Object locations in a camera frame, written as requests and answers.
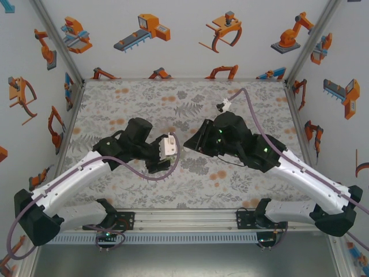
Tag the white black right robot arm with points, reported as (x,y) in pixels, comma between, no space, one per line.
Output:
(311,179)

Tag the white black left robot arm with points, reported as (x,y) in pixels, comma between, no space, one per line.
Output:
(72,179)

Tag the grey floral table cloth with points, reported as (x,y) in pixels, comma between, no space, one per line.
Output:
(173,86)

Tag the small circuit board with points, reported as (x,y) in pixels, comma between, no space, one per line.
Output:
(265,240)
(106,235)

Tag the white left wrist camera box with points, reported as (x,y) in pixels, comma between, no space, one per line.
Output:
(167,147)

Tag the thin aluminium rear rail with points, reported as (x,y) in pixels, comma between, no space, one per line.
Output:
(184,79)

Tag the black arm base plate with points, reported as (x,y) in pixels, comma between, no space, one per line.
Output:
(241,219)
(129,220)

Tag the wide aluminium mounting rail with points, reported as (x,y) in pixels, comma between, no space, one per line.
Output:
(184,220)

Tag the aluminium table side rail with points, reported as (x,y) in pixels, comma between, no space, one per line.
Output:
(298,115)
(71,115)

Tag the aluminium frame post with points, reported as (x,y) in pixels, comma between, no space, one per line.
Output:
(310,43)
(59,43)

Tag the aluminium frame leg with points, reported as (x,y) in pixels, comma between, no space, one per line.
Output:
(24,268)
(343,265)

